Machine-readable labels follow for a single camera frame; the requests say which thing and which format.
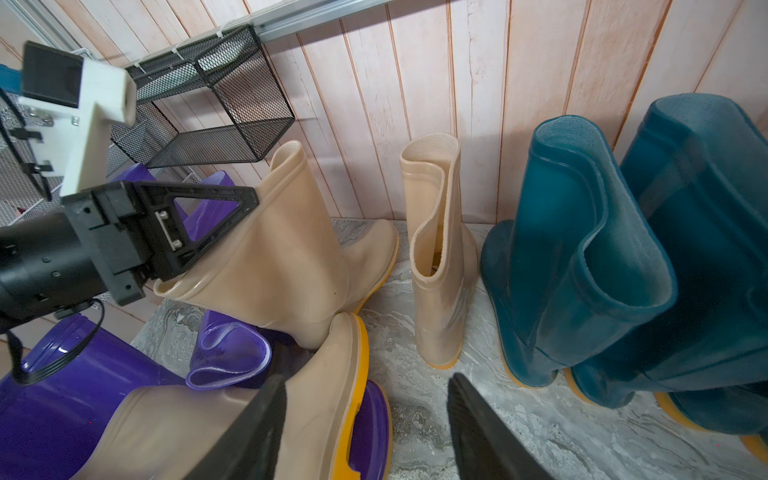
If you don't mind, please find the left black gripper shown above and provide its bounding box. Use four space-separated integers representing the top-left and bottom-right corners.
1 182 259 330

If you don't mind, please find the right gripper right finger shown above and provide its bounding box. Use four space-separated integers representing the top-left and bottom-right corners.
447 373 552 480

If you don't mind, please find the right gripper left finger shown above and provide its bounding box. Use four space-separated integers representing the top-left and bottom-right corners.
185 375 287 480

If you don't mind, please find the large beige boot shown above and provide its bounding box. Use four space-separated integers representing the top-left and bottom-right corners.
74 325 369 479

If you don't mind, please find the teal boot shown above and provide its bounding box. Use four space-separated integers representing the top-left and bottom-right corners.
566 93 767 409
654 382 767 464
480 115 678 388

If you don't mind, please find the purple boot back centre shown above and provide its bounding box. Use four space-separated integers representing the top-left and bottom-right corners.
183 171 239 242

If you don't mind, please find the purple boot standing left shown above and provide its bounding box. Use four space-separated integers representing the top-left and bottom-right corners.
111 163 156 182

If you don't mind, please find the purple boot under pile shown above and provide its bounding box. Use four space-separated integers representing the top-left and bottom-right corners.
185 310 295 391

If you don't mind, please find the large purple boot front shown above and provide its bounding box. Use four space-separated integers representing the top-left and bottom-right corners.
0 311 394 480

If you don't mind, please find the black wire mesh basket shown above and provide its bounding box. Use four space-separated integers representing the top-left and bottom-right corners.
111 25 295 168

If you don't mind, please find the white wire mesh shelf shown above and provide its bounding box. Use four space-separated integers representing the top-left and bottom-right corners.
1 90 61 227

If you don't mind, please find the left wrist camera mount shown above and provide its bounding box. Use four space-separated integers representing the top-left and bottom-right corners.
20 41 136 197

